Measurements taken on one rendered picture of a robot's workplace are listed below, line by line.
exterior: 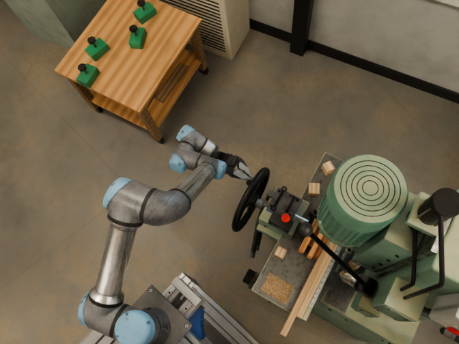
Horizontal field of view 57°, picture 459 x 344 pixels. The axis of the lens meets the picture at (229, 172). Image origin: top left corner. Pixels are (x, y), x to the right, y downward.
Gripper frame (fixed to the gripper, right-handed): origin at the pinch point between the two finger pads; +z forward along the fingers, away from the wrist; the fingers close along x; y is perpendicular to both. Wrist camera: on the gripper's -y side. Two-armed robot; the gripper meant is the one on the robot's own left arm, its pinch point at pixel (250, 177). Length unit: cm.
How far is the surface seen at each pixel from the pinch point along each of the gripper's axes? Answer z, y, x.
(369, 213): -1, -87, 15
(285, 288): 21, -32, 35
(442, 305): 26, -89, 24
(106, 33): -90, 77, -43
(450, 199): 3, -103, 9
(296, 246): 18.6, -28.5, 19.3
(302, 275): 24.5, -31.9, 27.5
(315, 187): 13.9, -29.7, -3.1
